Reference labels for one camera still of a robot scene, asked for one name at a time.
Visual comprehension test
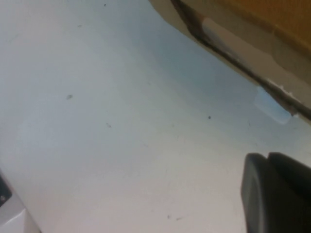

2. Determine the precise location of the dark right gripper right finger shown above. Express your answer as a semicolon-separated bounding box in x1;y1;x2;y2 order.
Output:
268;151;311;195

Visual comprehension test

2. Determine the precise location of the white housing with black panel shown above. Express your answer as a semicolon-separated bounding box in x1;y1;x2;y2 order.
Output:
0;166;33;233

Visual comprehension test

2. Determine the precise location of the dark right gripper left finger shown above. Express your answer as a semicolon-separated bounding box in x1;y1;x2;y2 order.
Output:
240;152;311;233

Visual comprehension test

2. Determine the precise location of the brown cardboard box sleeve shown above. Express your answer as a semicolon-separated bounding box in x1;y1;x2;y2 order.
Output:
173;0;311;110
148;0;311;121

